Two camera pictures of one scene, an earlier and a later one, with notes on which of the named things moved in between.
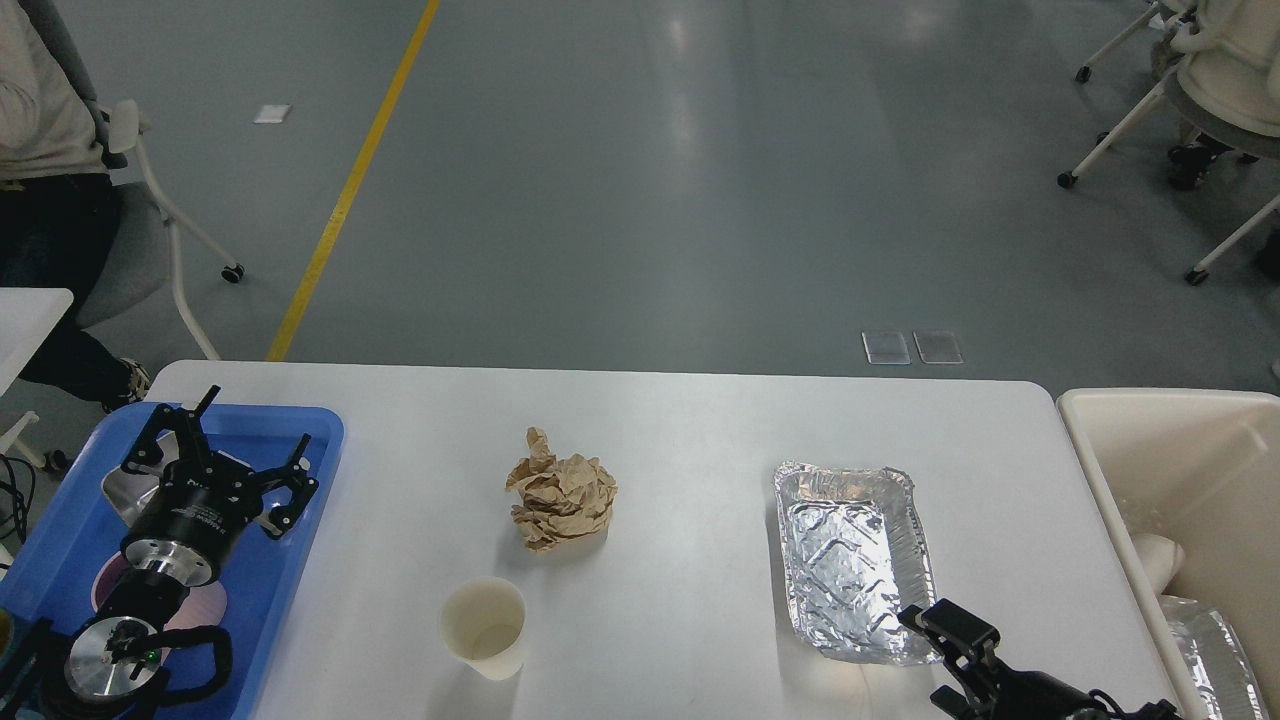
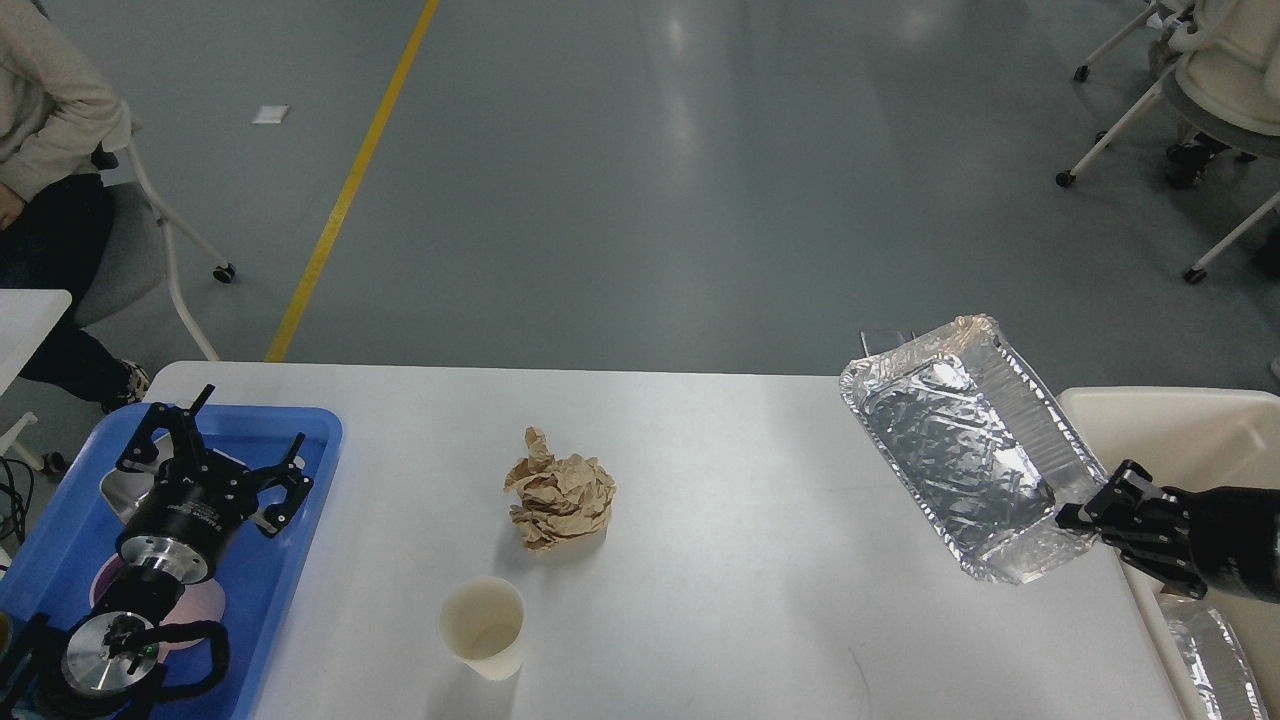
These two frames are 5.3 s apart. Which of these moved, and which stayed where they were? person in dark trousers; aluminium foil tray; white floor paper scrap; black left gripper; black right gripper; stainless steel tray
Moved: black right gripper; aluminium foil tray
Stayed: stainless steel tray; black left gripper; white floor paper scrap; person in dark trousers
